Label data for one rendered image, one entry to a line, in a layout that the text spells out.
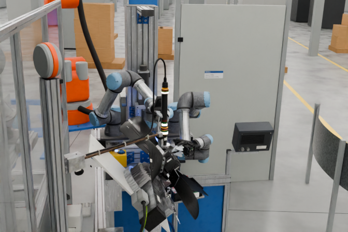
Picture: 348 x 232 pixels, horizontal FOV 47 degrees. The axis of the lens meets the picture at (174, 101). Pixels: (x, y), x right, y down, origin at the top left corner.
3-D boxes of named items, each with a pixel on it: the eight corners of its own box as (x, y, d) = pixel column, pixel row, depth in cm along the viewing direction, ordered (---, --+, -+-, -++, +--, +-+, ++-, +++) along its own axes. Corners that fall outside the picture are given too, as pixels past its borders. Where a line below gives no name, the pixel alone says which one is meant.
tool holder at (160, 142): (161, 150, 241) (161, 134, 238) (153, 146, 246) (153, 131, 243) (172, 146, 247) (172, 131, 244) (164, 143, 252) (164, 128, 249)
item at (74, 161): (67, 175, 198) (66, 159, 195) (59, 170, 203) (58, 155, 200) (85, 169, 205) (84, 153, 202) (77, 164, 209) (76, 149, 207)
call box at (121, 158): (103, 170, 279) (103, 156, 276) (103, 163, 288) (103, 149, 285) (126, 169, 281) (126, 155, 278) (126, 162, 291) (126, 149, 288)
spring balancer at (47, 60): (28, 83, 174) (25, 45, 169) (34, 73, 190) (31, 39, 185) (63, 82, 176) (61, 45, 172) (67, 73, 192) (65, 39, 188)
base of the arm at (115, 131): (104, 130, 332) (103, 118, 329) (122, 129, 335) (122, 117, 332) (104, 136, 318) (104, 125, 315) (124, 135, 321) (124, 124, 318)
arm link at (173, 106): (166, 116, 338) (166, 101, 334) (182, 116, 339) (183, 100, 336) (168, 121, 326) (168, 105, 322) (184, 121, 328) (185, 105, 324)
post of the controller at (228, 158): (226, 175, 299) (227, 150, 294) (225, 173, 302) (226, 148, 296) (230, 175, 300) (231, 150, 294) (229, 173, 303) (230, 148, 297)
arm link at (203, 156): (192, 159, 287) (192, 145, 283) (207, 158, 288) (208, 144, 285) (193, 164, 279) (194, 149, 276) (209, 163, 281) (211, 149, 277)
